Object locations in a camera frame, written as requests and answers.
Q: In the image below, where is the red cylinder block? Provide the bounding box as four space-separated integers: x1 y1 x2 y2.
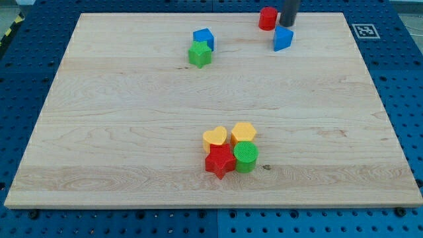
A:
258 7 278 31

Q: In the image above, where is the yellow heart block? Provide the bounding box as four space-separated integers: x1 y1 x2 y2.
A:
202 126 227 153

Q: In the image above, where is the yellow hexagon block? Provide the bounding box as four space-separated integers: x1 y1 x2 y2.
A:
230 122 257 147

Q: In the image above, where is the red star block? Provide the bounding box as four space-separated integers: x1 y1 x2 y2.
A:
205 143 237 180

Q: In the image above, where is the green cylinder block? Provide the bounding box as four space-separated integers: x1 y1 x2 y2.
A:
233 141 259 173

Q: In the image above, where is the green star block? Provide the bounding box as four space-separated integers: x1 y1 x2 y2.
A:
188 41 212 69

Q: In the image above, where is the blue cube block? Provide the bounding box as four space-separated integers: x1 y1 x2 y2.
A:
192 28 214 51

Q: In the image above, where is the light wooden board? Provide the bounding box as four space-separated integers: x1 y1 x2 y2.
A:
5 13 422 209

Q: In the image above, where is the blue triangular prism block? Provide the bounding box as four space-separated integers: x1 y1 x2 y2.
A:
273 26 293 52

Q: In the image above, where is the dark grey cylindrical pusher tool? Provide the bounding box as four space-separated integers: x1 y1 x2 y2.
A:
279 0 301 27

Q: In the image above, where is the white fiducial marker tag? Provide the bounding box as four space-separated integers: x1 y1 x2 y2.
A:
352 23 380 39

